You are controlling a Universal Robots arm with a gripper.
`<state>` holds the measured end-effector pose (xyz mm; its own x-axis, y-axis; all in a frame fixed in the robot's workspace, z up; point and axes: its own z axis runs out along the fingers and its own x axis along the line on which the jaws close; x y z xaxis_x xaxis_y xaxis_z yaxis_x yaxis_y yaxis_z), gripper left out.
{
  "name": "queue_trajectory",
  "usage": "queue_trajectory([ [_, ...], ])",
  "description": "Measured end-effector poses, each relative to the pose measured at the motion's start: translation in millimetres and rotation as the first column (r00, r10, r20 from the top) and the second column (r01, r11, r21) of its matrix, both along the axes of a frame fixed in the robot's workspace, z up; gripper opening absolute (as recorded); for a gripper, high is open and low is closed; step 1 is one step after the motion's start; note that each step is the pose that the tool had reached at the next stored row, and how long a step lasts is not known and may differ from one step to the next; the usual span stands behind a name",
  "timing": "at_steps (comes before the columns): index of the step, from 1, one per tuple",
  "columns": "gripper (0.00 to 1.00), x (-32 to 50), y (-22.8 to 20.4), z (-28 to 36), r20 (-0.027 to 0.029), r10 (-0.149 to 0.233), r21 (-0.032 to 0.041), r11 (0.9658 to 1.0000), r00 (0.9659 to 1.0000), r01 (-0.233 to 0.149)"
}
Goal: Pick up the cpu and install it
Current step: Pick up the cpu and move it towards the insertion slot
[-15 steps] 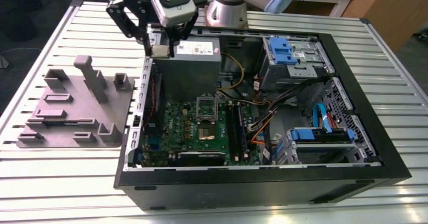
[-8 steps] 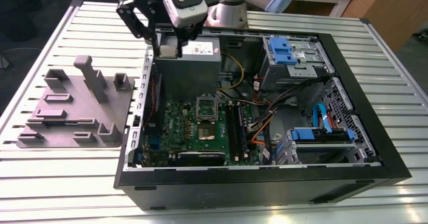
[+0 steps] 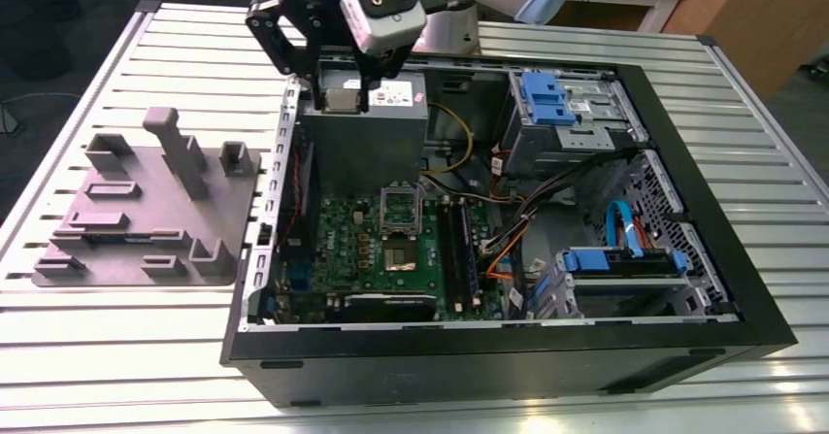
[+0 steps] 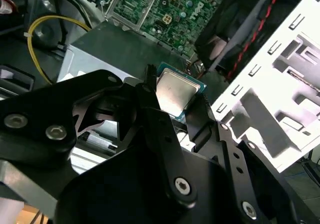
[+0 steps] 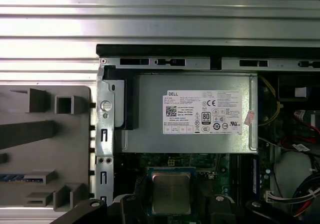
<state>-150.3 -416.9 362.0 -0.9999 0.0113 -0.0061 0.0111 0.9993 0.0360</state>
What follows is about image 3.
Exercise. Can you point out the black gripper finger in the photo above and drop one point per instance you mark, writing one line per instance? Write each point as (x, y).
(285, 41)
(389, 65)

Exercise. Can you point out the CPU with silver top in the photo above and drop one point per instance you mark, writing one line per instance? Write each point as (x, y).
(346, 101)

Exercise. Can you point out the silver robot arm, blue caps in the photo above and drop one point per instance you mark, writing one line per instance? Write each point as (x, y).
(453, 36)

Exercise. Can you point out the CPU socket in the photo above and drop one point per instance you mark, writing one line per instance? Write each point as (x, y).
(402, 258)

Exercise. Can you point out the grey power supply unit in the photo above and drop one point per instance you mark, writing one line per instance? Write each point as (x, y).
(362, 138)

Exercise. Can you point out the blue plastic drive latch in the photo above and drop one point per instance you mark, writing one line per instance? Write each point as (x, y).
(548, 99)

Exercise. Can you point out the metal locking lever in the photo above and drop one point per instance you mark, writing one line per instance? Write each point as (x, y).
(424, 191)

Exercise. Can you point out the grey metal drive cage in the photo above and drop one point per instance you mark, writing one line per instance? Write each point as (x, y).
(583, 140)

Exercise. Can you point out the black RAM slot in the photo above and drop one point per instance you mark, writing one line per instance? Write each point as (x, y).
(448, 249)

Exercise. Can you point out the green motherboard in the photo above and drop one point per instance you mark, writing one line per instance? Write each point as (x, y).
(344, 259)

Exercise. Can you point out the RAM stick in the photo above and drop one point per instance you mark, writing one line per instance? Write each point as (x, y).
(468, 254)

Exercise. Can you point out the grey plastic parts rack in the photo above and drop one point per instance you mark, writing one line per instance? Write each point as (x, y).
(162, 240)

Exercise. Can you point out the hard disk in blue carrier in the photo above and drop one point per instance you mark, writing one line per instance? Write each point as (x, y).
(587, 261)

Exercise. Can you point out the grey metal disk bay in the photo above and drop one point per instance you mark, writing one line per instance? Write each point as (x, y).
(623, 282)

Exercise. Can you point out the wooden cabinet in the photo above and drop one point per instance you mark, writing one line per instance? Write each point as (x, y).
(764, 26)

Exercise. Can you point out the black PC case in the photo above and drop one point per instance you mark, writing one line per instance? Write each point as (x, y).
(453, 371)

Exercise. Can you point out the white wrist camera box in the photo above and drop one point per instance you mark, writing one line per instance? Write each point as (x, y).
(389, 31)

